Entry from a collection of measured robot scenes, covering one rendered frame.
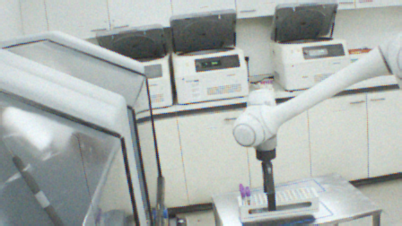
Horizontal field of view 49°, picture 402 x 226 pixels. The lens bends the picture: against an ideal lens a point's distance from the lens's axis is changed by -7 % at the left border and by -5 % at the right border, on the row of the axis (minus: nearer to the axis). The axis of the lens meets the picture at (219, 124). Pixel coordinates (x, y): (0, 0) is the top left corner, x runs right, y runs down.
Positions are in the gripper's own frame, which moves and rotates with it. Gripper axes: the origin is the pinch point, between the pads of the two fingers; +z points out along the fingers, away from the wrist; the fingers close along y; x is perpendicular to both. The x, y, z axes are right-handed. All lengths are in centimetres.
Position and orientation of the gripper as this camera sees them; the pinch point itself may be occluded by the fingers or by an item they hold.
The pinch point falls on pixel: (269, 199)
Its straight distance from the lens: 177.6
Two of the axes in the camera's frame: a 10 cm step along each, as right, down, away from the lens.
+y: -0.4, -2.5, 9.7
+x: -9.9, 1.2, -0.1
